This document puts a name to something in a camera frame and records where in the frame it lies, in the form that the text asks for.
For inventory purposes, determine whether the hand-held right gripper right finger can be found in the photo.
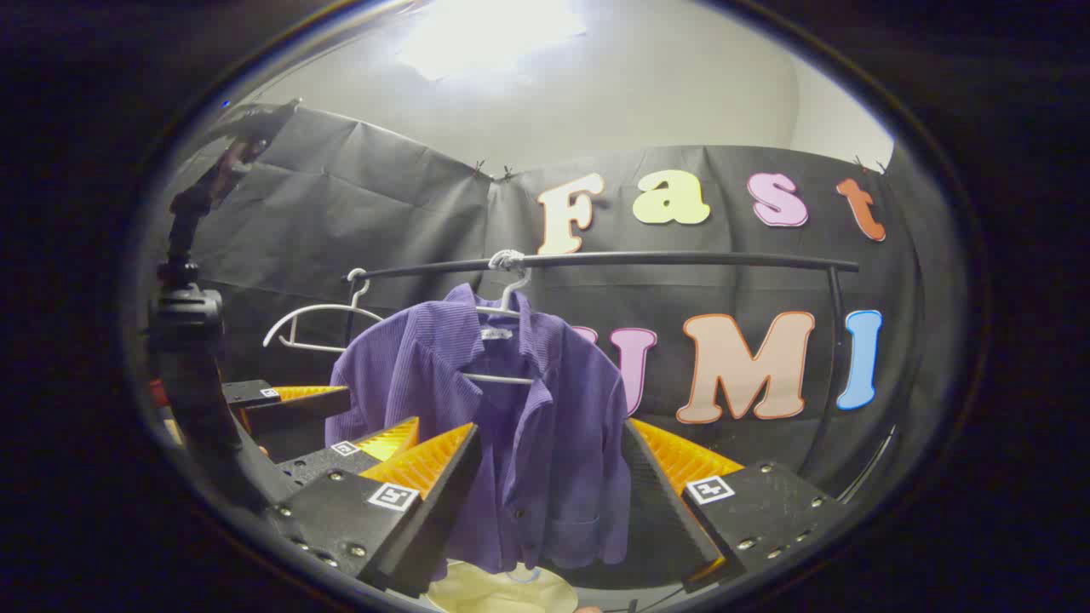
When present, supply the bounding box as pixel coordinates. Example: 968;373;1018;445
622;415;848;595

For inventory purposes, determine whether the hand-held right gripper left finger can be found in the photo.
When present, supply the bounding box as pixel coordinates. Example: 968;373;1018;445
262;421;487;599

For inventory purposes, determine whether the purple ribbed shirt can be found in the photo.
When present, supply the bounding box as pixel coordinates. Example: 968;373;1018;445
325;284;633;576

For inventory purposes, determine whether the white clothes hanger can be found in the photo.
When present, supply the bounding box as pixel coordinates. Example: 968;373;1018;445
262;268;386;354
462;249;537;386

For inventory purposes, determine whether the black clothes rack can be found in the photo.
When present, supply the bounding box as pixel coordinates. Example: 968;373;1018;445
341;249;861;486

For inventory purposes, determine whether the black backdrop cloth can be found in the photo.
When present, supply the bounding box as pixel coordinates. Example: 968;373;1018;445
162;106;938;512

